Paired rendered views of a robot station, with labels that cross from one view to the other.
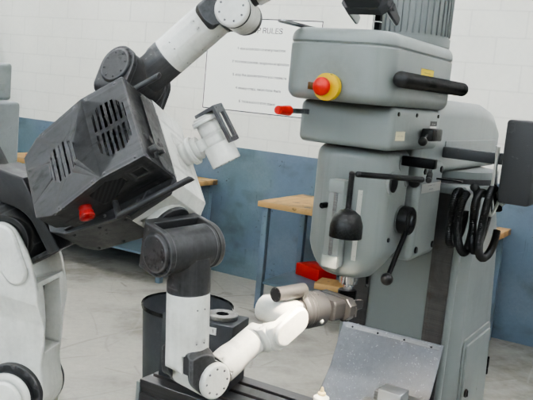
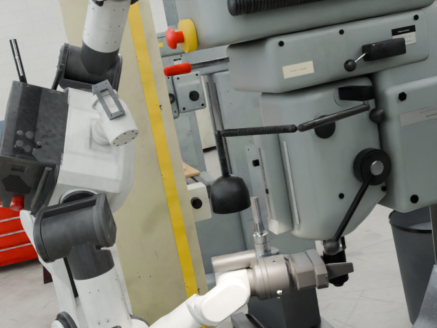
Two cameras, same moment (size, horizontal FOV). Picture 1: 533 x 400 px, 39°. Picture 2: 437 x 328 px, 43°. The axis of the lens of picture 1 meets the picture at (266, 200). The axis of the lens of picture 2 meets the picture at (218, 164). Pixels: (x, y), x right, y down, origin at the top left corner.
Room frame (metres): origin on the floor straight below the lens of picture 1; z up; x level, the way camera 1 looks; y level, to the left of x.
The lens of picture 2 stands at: (0.92, -0.86, 1.73)
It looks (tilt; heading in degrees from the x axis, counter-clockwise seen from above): 12 degrees down; 44
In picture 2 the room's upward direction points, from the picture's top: 11 degrees counter-clockwise
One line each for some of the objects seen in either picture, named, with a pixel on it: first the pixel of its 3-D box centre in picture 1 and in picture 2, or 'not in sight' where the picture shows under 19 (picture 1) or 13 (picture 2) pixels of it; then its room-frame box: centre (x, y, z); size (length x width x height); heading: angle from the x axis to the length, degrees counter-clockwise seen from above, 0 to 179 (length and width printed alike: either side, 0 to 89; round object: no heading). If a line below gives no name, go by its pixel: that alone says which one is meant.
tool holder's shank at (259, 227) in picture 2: not in sight; (257, 215); (2.13, 0.19, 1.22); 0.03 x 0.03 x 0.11
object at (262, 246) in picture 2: not in sight; (262, 244); (2.13, 0.19, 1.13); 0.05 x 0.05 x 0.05
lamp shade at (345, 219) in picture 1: (347, 223); (229, 191); (1.64, -0.18, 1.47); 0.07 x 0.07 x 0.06
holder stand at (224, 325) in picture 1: (204, 344); (278, 287); (2.11, 0.14, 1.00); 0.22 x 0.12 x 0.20; 70
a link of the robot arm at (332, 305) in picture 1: (322, 308); (294, 273); (1.81, -0.16, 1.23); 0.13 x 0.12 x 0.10; 45
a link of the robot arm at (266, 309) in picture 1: (287, 306); (240, 275); (1.74, -0.07, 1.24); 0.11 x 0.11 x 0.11; 45
